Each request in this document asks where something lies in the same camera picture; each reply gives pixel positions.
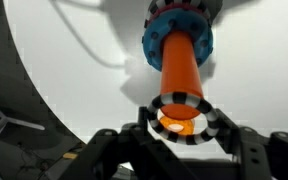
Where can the orange stacking peg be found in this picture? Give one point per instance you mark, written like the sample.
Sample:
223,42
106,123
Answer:
180,73

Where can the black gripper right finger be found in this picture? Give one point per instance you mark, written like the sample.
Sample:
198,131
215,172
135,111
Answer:
229,128

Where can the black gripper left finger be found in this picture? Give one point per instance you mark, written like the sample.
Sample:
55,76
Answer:
142,120

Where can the grey stand legs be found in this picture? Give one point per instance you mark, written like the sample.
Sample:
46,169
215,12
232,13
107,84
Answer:
4,121

